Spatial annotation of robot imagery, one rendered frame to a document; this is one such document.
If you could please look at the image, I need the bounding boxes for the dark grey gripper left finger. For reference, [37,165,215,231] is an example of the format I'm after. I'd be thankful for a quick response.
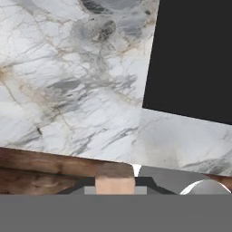
[57,177,97,195]

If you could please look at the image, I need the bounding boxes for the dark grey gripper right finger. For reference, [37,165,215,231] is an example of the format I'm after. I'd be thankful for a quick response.
[134,177,177,195]

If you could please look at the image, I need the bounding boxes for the tan sugar cube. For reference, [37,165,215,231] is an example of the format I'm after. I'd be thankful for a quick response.
[94,162,136,195]

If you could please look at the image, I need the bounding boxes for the brown wooden cupboard front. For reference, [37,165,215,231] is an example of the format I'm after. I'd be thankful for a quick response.
[204,173,232,192]
[0,146,134,195]

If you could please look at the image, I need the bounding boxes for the white round thing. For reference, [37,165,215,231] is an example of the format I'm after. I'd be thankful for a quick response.
[179,178,232,195]

